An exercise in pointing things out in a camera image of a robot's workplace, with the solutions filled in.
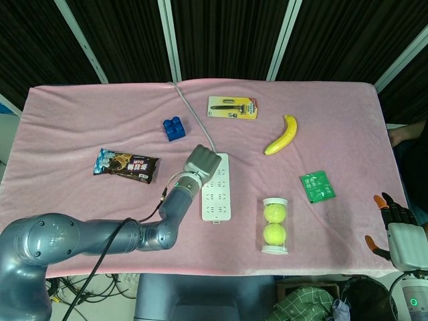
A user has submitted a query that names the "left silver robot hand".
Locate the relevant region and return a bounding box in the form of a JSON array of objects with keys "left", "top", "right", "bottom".
[{"left": 183, "top": 144, "right": 223, "bottom": 184}]

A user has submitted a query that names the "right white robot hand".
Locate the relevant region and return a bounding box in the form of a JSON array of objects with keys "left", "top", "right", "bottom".
[{"left": 364, "top": 192, "right": 428, "bottom": 271}]

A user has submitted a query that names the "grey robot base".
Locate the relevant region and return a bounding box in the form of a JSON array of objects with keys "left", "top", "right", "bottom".
[{"left": 135, "top": 274, "right": 277, "bottom": 321}]

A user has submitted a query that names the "white power strip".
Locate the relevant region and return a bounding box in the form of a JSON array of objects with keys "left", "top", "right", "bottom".
[{"left": 201, "top": 152, "right": 233, "bottom": 225}]

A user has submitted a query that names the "blue toy building brick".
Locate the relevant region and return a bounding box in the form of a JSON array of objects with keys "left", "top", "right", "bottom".
[{"left": 163, "top": 116, "right": 187, "bottom": 142}]

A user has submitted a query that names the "yellow razor blister pack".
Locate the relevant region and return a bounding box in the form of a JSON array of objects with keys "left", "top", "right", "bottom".
[{"left": 207, "top": 96, "right": 260, "bottom": 120}]

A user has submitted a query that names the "black trash bin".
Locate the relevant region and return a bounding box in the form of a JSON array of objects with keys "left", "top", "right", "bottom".
[{"left": 340, "top": 276, "right": 399, "bottom": 321}]

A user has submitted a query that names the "dark chocolate snack packet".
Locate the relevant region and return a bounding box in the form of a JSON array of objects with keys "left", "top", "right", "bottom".
[{"left": 92, "top": 148, "right": 161, "bottom": 184}]

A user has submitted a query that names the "yellow tennis ball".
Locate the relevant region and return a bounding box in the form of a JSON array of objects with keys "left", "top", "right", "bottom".
[
  {"left": 263, "top": 204, "right": 288, "bottom": 224},
  {"left": 263, "top": 223, "right": 288, "bottom": 246}
]

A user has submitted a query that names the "yellow banana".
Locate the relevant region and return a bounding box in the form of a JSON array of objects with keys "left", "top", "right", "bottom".
[{"left": 263, "top": 114, "right": 298, "bottom": 156}]

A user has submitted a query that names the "green tea sachet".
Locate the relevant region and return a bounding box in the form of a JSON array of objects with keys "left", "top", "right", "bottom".
[{"left": 299, "top": 169, "right": 336, "bottom": 204}]

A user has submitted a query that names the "clear tennis ball tube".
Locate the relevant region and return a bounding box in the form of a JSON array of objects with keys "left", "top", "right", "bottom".
[{"left": 260, "top": 197, "right": 290, "bottom": 256}]

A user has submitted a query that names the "person's bare foot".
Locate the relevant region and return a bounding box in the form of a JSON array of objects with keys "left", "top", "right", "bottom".
[{"left": 389, "top": 120, "right": 428, "bottom": 148}]

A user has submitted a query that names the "green plaid cloth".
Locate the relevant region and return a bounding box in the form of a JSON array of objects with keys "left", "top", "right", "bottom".
[{"left": 269, "top": 286, "right": 339, "bottom": 321}]

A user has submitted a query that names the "pink table cloth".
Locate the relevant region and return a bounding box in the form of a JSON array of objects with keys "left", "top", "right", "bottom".
[{"left": 0, "top": 78, "right": 413, "bottom": 280}]

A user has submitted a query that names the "brown cardboard box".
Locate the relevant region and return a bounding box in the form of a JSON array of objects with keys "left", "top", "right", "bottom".
[{"left": 276, "top": 282, "right": 340, "bottom": 304}]

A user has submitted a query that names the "white partition frame post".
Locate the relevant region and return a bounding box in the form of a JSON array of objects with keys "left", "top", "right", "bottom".
[
  {"left": 54, "top": 0, "right": 110, "bottom": 84},
  {"left": 156, "top": 0, "right": 184, "bottom": 83},
  {"left": 265, "top": 0, "right": 302, "bottom": 82},
  {"left": 374, "top": 32, "right": 428, "bottom": 95}
]

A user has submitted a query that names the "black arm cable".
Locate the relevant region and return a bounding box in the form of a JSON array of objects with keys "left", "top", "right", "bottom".
[{"left": 62, "top": 187, "right": 170, "bottom": 321}]

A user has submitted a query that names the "black floor cable bundle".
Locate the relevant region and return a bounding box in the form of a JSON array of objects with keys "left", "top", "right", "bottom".
[{"left": 45, "top": 273, "right": 140, "bottom": 321}]

